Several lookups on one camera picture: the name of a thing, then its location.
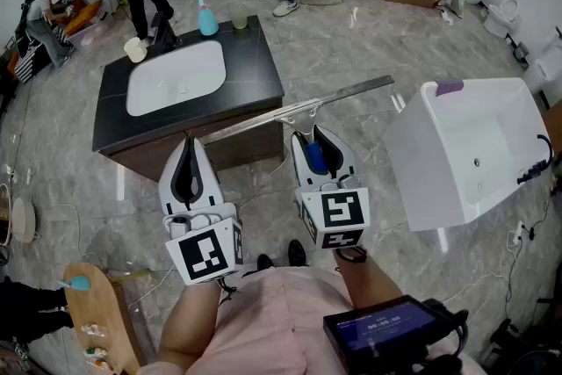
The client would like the person's right black shoe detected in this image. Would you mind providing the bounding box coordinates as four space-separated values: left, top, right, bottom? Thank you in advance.
287 239 307 268

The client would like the person's pink shirt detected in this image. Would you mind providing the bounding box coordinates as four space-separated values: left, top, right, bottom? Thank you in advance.
140 265 484 375

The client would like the white toilet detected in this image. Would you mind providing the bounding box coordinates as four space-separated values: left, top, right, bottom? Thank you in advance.
482 0 519 40
522 34 562 96

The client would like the wooden stool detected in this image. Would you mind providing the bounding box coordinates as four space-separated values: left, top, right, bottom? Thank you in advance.
63 262 141 375

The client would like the black bathtub tap fixture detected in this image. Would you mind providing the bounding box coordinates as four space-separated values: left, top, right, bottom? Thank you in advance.
516 133 554 185

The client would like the round white disc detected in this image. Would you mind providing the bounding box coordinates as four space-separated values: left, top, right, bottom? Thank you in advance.
11 197 39 243

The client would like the pink storage box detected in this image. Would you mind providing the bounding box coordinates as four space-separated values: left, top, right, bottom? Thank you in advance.
65 19 111 49

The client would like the cream cup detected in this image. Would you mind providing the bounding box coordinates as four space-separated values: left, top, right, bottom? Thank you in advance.
123 36 148 63

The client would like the striped bag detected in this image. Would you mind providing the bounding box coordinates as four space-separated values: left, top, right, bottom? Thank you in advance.
12 41 45 83

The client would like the black wrist strap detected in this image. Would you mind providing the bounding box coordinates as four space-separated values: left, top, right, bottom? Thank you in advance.
335 245 368 263

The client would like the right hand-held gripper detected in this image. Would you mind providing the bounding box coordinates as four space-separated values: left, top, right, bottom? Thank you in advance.
292 126 371 251

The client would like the orange cushion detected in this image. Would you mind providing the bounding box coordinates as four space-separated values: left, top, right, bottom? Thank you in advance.
65 0 104 36

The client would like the purple tape strip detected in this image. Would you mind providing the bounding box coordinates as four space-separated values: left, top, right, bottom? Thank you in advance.
435 80 465 97

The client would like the teal bottle with long nozzle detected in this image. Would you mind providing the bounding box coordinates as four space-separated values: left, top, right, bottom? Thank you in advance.
195 0 220 37

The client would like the black faucet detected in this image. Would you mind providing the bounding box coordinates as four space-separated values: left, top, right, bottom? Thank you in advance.
148 11 181 54

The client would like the black screen device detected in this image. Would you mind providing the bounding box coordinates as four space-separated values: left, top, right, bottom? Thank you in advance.
323 295 469 375

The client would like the metal squeegee with blue handle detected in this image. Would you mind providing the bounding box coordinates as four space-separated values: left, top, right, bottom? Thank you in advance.
199 75 395 176

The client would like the teal brush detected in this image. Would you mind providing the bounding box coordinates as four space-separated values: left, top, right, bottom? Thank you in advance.
56 275 92 292

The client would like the person's right forearm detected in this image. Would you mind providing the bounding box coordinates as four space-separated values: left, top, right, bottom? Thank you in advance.
334 248 404 309

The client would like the green translucent cup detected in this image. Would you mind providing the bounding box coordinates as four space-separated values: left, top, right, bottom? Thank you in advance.
229 4 250 31

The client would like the black table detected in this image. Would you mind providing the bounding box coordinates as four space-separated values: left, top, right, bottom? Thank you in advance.
90 15 285 184

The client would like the person's left forearm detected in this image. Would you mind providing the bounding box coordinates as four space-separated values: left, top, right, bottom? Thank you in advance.
157 278 223 365

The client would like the white bathtub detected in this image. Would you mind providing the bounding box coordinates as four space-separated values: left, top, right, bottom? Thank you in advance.
384 77 553 233

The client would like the white sink basin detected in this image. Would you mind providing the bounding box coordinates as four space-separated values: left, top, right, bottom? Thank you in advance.
126 40 227 118

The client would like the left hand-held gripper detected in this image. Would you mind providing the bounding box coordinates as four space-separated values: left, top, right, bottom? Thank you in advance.
157 137 245 286

